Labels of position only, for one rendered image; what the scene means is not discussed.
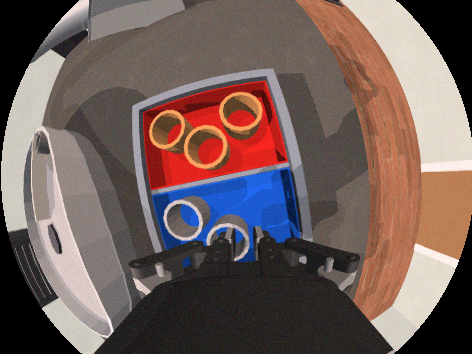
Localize white round turntable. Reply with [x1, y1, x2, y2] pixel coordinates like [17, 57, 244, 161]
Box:
[23, 126, 141, 338]

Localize bronze bushing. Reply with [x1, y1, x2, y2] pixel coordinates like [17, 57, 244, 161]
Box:
[219, 92, 263, 140]
[184, 125, 231, 171]
[149, 110, 194, 154]

